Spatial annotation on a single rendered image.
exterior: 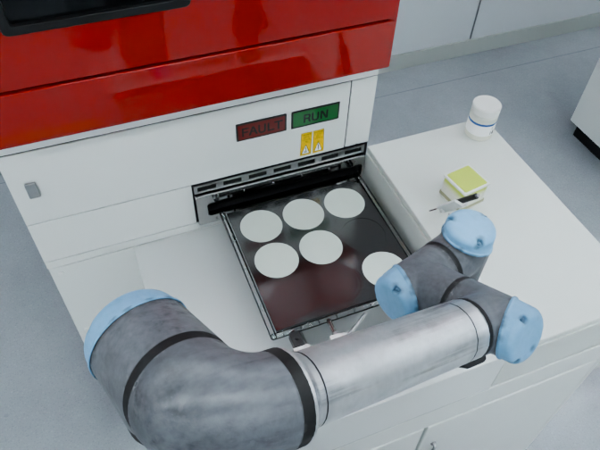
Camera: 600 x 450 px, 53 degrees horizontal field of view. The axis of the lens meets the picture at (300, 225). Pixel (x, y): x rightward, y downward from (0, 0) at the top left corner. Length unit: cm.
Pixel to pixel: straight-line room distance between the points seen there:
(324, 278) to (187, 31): 58
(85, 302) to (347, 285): 70
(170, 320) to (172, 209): 86
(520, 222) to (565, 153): 185
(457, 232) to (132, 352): 48
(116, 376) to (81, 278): 98
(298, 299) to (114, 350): 72
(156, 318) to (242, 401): 13
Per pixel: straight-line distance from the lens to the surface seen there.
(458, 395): 128
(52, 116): 116
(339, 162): 150
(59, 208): 138
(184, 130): 129
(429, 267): 83
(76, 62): 111
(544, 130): 335
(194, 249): 148
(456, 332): 69
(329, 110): 139
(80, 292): 161
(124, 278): 159
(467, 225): 88
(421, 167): 149
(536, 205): 149
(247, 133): 134
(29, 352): 242
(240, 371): 54
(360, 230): 141
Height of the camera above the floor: 196
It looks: 49 degrees down
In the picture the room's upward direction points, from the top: 2 degrees clockwise
